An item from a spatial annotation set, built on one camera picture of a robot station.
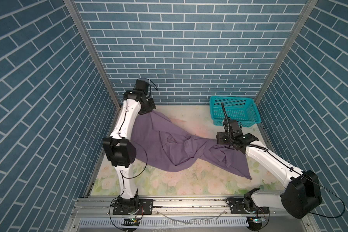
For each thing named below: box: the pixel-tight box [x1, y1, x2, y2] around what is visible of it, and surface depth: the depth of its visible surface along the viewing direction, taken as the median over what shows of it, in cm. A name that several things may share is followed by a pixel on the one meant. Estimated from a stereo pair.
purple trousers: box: [131, 110, 252, 180], surface depth 91 cm
